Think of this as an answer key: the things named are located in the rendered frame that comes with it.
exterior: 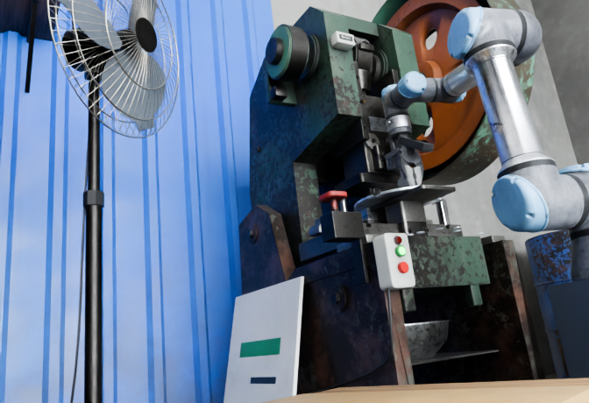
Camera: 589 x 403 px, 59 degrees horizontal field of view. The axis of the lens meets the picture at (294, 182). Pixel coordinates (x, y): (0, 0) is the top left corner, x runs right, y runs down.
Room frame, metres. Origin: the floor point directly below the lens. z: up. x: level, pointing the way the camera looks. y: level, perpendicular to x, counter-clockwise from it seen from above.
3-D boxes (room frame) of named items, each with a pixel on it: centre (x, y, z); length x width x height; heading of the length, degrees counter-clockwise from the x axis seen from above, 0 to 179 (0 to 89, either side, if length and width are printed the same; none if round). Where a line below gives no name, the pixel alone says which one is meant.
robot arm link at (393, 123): (1.56, -0.35, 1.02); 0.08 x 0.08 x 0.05
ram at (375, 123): (1.68, -0.28, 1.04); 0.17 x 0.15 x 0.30; 31
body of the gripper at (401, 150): (1.57, -0.35, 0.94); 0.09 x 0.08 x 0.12; 32
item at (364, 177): (1.72, -0.26, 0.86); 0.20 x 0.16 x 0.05; 121
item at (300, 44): (1.60, -0.04, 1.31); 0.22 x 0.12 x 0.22; 31
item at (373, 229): (1.72, -0.26, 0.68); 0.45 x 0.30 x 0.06; 121
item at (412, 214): (1.57, -0.35, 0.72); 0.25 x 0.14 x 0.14; 31
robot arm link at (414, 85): (1.47, -0.40, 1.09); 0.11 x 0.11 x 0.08; 15
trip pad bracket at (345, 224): (1.36, -0.11, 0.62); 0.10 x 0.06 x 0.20; 121
